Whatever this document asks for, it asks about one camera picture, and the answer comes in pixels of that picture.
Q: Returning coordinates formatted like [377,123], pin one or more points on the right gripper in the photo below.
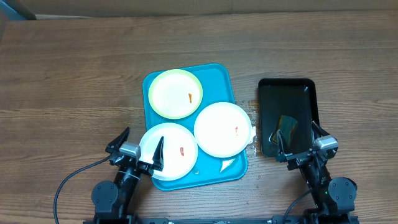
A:
[305,157]

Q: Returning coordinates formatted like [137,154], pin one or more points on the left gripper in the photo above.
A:
[157,160]

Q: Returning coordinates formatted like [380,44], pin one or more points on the yellow green sponge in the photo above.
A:
[287,125]

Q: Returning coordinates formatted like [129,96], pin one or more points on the white plate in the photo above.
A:
[223,130]
[180,150]

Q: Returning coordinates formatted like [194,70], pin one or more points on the green rimmed plate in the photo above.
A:
[175,94]

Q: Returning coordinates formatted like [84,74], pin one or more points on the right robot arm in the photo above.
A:
[333,197]

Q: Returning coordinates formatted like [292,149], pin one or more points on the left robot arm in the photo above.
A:
[112,198]

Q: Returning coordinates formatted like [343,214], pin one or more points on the black water tray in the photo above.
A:
[295,97]

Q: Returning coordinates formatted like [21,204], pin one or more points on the blue plastic tray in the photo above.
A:
[216,85]

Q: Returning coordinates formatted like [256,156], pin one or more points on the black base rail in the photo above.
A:
[217,221]

